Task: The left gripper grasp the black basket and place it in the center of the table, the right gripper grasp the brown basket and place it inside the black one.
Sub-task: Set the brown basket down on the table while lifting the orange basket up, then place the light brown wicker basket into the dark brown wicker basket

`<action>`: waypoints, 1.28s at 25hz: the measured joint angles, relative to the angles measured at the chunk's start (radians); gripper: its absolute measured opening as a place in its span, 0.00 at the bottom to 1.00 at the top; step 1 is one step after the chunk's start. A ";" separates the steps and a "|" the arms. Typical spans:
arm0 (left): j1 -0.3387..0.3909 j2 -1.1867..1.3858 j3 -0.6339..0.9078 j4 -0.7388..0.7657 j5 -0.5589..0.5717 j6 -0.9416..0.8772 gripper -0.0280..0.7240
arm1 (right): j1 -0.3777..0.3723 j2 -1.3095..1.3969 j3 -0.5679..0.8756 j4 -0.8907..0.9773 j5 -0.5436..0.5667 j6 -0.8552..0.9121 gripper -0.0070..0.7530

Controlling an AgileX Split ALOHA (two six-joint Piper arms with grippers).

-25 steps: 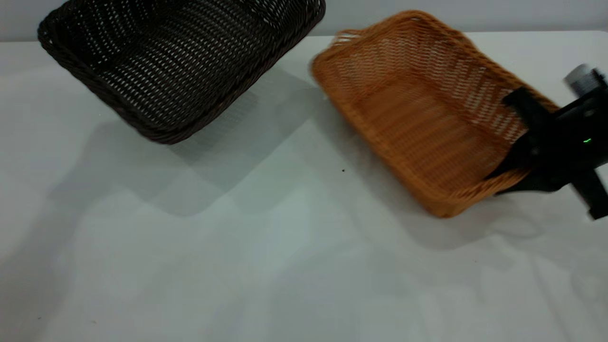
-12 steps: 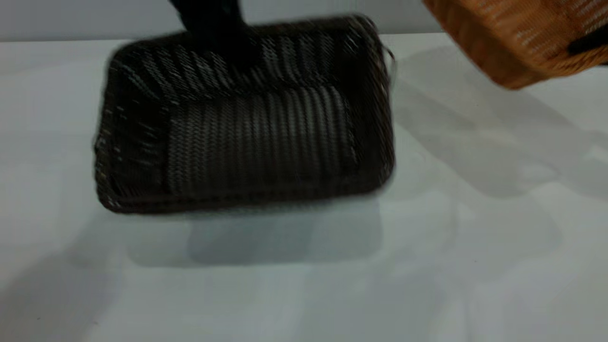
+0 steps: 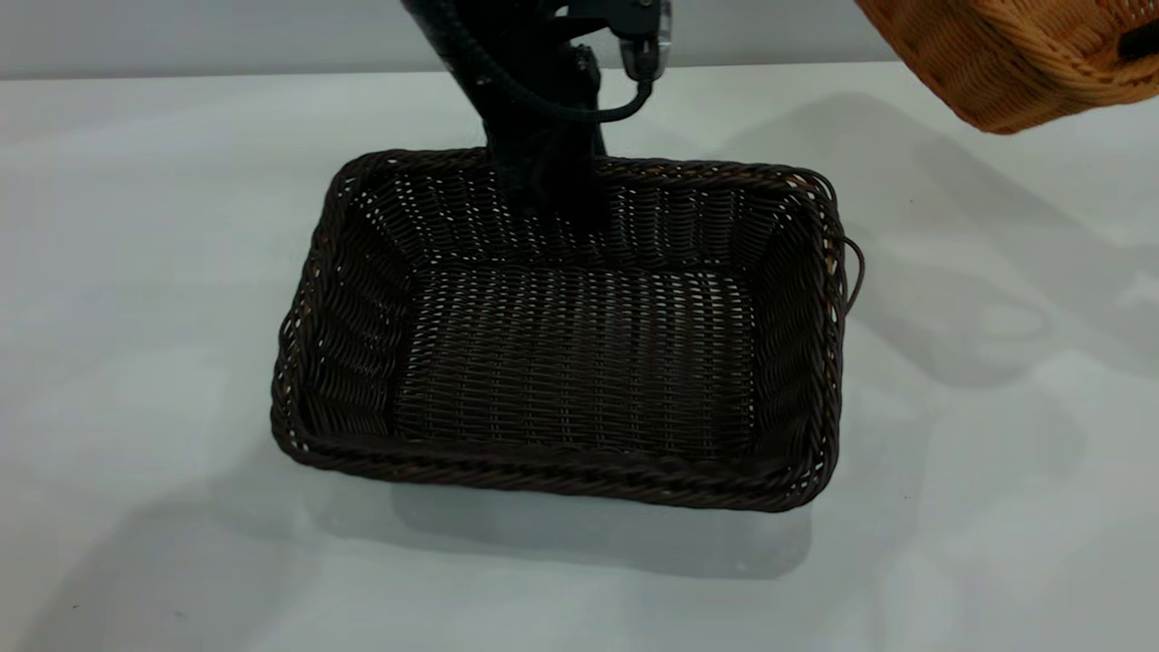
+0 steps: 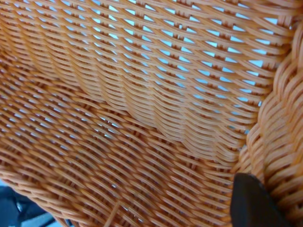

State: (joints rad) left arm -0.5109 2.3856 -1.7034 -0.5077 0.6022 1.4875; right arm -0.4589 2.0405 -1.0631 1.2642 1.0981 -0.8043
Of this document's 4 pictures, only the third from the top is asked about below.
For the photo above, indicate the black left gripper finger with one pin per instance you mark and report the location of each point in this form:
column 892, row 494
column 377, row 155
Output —
column 561, row 199

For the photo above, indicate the orange wicker basket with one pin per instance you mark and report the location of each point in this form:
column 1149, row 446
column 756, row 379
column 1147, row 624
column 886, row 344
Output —
column 1005, row 54

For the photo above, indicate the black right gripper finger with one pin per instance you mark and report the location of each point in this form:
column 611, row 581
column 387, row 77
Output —
column 1141, row 43

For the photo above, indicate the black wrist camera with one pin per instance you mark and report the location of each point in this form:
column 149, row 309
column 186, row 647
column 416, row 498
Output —
column 638, row 36

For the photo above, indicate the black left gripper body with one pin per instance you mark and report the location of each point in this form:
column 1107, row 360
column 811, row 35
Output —
column 543, row 100

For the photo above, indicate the black wicker basket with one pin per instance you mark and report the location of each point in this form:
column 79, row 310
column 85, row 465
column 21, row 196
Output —
column 579, row 362

